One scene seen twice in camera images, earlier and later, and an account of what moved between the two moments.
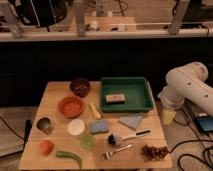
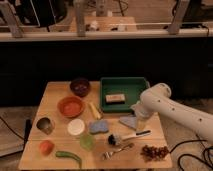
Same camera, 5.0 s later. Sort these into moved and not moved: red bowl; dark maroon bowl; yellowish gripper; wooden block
Moved: yellowish gripper
Not moved: wooden block; dark maroon bowl; red bowl
